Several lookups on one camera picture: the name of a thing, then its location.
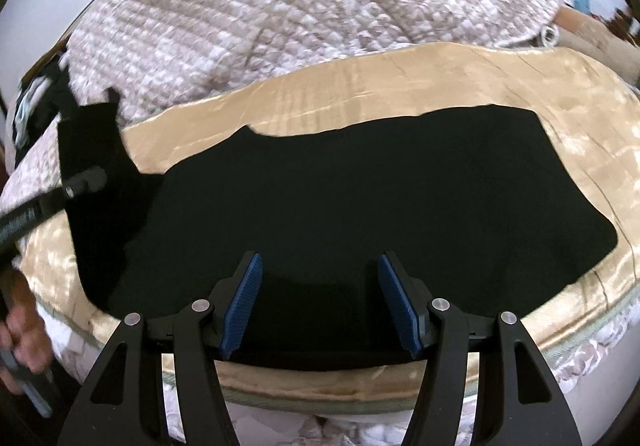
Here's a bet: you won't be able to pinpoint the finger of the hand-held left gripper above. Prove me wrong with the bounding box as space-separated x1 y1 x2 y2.
62 167 107 199

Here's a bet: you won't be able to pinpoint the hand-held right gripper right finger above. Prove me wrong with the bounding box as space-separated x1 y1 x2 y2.
377 252 583 446

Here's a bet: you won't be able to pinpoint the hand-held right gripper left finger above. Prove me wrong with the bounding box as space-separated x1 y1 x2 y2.
57 251 264 446

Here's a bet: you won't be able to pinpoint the black pants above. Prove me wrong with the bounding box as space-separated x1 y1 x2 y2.
56 88 618 372

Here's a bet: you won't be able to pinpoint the person's left hand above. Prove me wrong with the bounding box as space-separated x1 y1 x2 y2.
0 270 55 395

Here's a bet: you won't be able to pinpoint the grey patterned quilted blanket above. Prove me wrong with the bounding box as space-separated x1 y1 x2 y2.
0 0 640 446

